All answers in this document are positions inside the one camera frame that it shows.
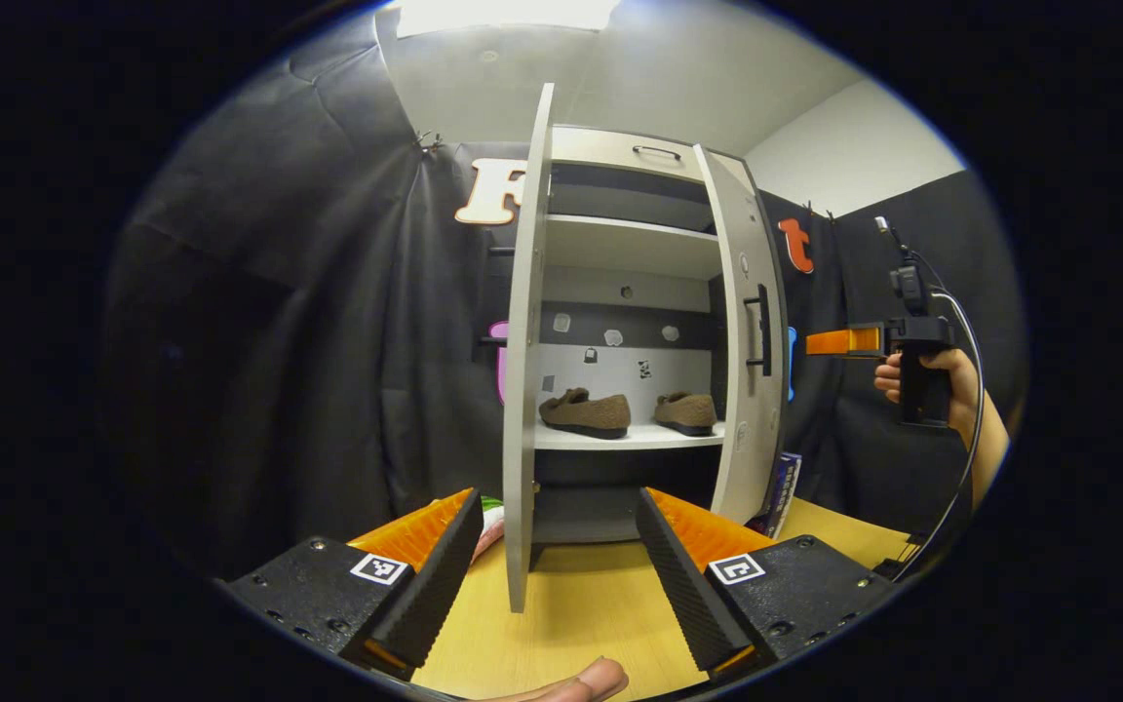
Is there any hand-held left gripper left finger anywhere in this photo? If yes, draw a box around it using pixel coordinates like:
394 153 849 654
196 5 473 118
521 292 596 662
222 487 484 682

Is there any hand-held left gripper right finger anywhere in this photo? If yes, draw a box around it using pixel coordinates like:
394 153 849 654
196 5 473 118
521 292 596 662
636 487 899 682

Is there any beige grey shoe cabinet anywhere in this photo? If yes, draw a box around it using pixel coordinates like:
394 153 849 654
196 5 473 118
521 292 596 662
532 125 787 571

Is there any beige cabinet door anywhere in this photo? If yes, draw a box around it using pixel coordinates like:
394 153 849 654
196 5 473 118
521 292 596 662
503 83 556 613
693 144 789 527

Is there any brown fuzzy shoe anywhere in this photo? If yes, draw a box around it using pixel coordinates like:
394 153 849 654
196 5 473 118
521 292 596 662
654 391 718 437
539 387 633 440

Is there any white green pink object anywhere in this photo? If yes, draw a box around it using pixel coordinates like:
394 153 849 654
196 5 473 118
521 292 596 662
469 495 506 565

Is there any blue printed box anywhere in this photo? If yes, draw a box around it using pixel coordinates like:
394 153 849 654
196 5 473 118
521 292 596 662
755 451 803 539

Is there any black backdrop cloth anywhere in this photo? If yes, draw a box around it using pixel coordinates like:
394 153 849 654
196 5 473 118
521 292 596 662
103 10 1026 576

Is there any ceiling light panel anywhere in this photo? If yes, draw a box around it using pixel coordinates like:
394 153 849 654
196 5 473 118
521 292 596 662
396 0 621 38

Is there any black right door handle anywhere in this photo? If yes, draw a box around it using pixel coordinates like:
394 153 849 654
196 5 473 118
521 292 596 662
745 285 773 376

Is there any black door handle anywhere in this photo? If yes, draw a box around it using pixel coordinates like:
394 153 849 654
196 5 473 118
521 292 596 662
745 285 773 376
477 244 516 348

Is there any black left door handle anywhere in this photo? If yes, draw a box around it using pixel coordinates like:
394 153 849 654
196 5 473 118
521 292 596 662
477 244 516 348

